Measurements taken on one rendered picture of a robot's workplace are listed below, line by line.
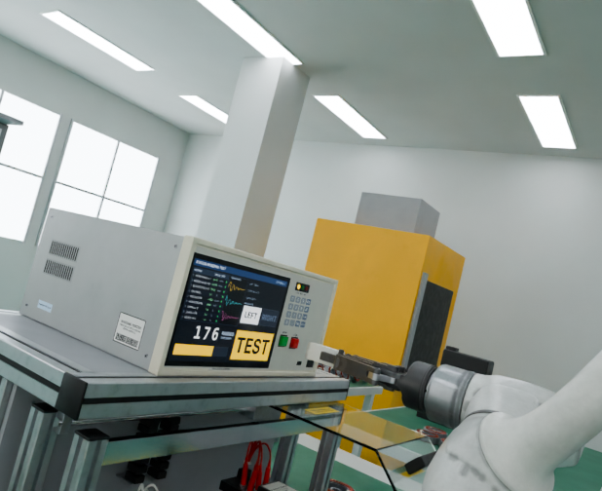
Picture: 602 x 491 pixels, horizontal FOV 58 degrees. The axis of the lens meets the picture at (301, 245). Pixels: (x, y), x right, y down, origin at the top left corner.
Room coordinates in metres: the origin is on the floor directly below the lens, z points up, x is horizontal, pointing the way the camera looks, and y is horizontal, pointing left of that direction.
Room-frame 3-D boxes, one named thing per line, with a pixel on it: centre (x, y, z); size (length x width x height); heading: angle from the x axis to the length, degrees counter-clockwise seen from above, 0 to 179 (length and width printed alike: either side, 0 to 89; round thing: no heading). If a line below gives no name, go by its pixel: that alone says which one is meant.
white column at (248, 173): (5.11, 0.65, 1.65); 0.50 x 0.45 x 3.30; 55
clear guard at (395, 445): (1.05, -0.18, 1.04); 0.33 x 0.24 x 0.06; 55
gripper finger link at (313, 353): (0.96, -0.09, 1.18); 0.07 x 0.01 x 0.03; 55
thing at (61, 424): (0.98, 0.08, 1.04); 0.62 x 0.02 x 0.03; 145
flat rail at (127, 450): (0.93, 0.01, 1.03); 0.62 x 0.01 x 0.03; 145
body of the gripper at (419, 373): (0.87, -0.22, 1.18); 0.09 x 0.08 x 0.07; 55
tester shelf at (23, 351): (1.06, 0.19, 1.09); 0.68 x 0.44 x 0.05; 145
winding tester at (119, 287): (1.07, 0.19, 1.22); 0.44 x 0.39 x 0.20; 145
